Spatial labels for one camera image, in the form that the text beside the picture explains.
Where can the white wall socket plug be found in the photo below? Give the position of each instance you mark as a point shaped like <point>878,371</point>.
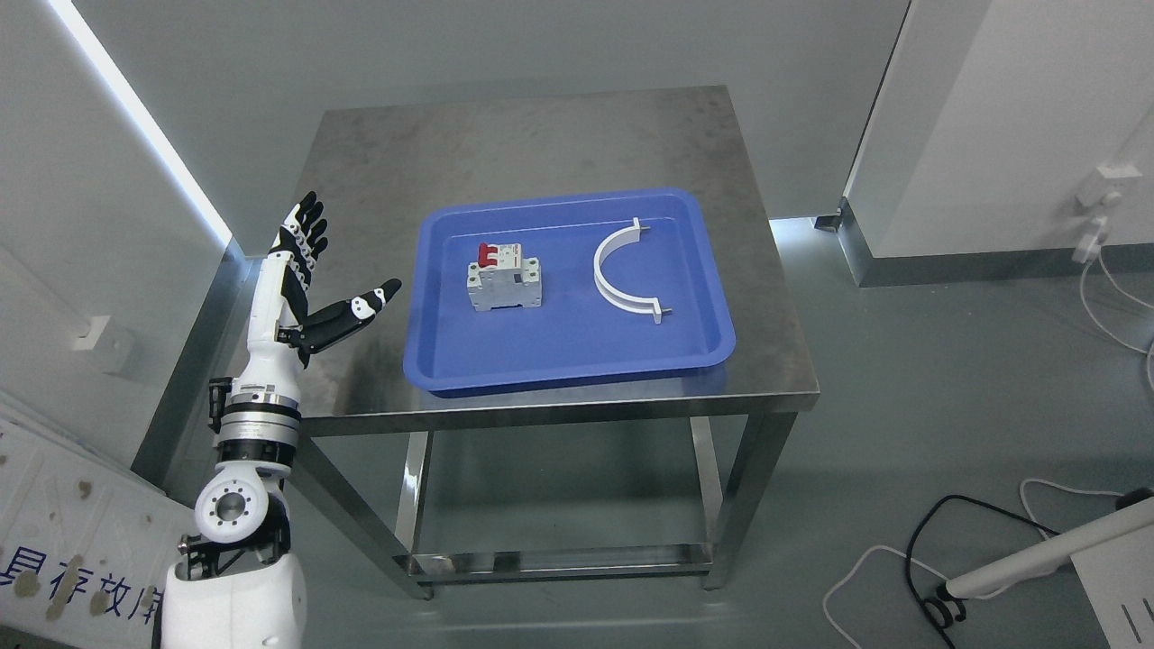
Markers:
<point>1097,195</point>

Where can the stainless steel table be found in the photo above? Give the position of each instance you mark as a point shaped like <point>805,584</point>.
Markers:
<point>369,432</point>

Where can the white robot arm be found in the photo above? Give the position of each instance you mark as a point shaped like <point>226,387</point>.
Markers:
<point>237,583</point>

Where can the white printed sign board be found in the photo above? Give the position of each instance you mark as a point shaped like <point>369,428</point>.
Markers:
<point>86,544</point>

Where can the white stand pole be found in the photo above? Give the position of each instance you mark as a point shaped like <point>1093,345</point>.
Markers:
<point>1045,557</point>

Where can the white curved plastic clamp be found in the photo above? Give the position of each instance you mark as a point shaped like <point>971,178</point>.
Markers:
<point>626,276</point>

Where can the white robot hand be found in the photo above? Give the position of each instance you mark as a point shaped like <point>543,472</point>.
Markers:
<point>297,247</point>

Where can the white wall outlet left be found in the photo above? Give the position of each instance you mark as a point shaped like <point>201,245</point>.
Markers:
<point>99,336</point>

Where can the white circuit breaker red switch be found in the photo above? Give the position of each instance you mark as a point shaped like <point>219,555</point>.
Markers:
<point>504,277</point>

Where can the blue plastic tray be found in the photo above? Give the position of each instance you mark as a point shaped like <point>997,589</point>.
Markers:
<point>574,337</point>

